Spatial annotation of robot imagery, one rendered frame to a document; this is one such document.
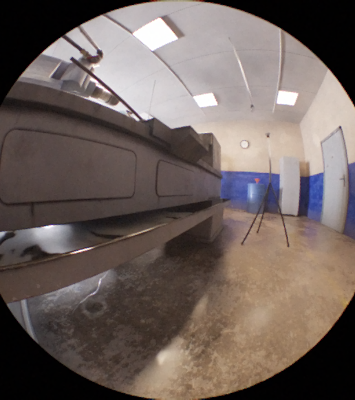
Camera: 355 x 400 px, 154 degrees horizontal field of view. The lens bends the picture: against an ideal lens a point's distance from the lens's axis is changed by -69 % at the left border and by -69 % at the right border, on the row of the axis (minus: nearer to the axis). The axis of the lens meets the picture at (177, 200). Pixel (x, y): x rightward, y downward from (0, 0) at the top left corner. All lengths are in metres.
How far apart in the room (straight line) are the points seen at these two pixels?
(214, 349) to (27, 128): 0.89
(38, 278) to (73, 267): 0.07
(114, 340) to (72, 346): 0.19
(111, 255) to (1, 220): 0.31
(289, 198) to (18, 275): 4.69
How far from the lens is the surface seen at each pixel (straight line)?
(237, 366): 0.63
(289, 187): 4.54
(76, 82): 0.65
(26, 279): 0.26
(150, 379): 0.58
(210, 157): 1.63
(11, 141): 0.41
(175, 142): 0.65
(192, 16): 2.92
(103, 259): 0.29
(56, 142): 0.40
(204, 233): 1.48
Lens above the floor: 0.57
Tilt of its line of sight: 5 degrees down
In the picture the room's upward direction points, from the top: 3 degrees clockwise
